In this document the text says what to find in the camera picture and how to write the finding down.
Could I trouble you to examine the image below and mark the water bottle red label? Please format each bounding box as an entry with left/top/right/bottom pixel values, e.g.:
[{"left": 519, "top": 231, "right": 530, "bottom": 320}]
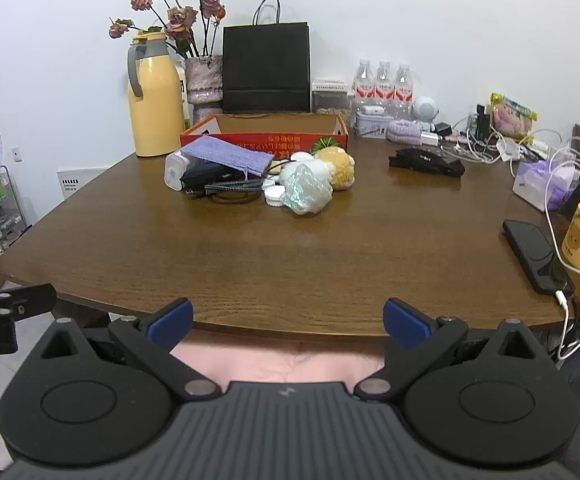
[
  {"left": 354, "top": 59, "right": 375, "bottom": 111},
  {"left": 394, "top": 63, "right": 415, "bottom": 111},
  {"left": 375, "top": 61, "right": 395, "bottom": 111}
]

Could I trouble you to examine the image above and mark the white tissue box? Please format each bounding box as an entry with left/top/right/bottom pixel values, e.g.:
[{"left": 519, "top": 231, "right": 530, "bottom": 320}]
[{"left": 512, "top": 159, "right": 580, "bottom": 211}]

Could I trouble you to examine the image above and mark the white charger cable tangle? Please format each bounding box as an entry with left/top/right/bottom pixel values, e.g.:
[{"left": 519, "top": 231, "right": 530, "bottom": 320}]
[{"left": 440, "top": 125, "right": 571, "bottom": 166}]

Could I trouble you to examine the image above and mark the black pouch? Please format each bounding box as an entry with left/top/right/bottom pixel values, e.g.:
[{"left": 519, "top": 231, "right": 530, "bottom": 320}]
[{"left": 388, "top": 147, "right": 466, "bottom": 179}]

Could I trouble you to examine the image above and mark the purple cloth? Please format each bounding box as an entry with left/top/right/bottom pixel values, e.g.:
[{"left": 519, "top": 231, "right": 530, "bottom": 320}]
[{"left": 180, "top": 135, "right": 274, "bottom": 179}]

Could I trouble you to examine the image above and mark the small dark bottle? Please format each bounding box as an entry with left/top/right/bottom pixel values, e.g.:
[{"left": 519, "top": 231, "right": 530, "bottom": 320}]
[{"left": 472, "top": 104, "right": 493, "bottom": 138}]

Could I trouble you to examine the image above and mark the pink fuzzy vase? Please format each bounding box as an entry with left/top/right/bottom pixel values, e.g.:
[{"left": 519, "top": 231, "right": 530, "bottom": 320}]
[{"left": 184, "top": 55, "right": 224, "bottom": 126}]

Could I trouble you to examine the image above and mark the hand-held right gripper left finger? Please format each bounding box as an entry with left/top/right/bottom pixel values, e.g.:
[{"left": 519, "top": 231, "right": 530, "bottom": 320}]
[{"left": 32, "top": 297, "right": 223, "bottom": 403}]

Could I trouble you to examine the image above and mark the white phone cable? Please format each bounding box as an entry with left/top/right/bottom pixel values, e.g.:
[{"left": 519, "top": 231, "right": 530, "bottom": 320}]
[{"left": 544, "top": 147, "right": 580, "bottom": 361}]

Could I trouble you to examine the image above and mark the yellow and white plush toy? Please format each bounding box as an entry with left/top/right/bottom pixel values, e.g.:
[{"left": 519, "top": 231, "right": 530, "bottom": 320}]
[{"left": 282, "top": 146, "right": 356, "bottom": 192}]

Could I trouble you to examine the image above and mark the navy pouch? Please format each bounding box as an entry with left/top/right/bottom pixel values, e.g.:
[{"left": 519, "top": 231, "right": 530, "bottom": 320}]
[{"left": 179, "top": 164, "right": 243, "bottom": 192}]

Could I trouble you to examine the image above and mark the white cotton swab box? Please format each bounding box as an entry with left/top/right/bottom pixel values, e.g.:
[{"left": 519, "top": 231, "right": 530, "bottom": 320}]
[{"left": 164, "top": 150, "right": 193, "bottom": 192}]

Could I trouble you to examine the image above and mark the white round robot toy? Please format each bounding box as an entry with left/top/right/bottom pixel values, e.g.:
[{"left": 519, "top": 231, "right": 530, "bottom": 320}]
[{"left": 412, "top": 96, "right": 441, "bottom": 123}]

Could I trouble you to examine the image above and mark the person's pink clothing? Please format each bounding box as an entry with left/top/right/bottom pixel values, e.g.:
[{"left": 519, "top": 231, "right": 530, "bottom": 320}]
[{"left": 170, "top": 337, "right": 386, "bottom": 396}]

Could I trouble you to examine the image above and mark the grey metal tin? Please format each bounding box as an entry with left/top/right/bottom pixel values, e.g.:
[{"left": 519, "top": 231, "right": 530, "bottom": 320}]
[{"left": 355, "top": 111, "right": 396, "bottom": 138}]

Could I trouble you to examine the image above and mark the iridescent wrapper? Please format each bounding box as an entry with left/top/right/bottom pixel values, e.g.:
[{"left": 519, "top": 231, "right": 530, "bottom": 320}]
[{"left": 281, "top": 162, "right": 334, "bottom": 217}]

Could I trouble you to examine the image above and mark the yellow thermos jug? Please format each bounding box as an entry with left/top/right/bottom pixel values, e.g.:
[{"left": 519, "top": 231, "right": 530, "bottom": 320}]
[{"left": 127, "top": 31, "right": 187, "bottom": 158}]

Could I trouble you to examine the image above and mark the pink candy bag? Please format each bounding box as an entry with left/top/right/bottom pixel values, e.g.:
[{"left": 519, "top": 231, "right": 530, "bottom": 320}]
[{"left": 490, "top": 92, "right": 539, "bottom": 137}]

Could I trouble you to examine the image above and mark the black paper bag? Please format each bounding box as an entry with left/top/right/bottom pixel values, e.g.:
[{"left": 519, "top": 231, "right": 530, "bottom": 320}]
[{"left": 222, "top": 0, "right": 312, "bottom": 115}]

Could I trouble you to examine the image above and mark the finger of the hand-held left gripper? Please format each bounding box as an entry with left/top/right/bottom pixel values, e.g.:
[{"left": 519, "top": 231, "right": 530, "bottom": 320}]
[{"left": 0, "top": 283, "right": 57, "bottom": 320}]

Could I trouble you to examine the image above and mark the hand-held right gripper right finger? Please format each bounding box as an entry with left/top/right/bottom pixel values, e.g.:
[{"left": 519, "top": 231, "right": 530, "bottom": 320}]
[{"left": 355, "top": 298, "right": 546, "bottom": 402}]

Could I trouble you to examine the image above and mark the black braided cable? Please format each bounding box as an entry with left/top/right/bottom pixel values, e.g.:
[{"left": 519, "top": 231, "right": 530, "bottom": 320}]
[{"left": 186, "top": 180, "right": 267, "bottom": 206}]

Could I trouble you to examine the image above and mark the black smartphone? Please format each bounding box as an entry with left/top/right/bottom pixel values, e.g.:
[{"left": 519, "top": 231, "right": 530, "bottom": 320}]
[{"left": 501, "top": 219, "right": 576, "bottom": 296}]

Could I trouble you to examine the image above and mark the red cardboard box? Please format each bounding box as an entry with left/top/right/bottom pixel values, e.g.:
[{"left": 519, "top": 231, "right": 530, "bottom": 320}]
[{"left": 179, "top": 112, "right": 350, "bottom": 153}]

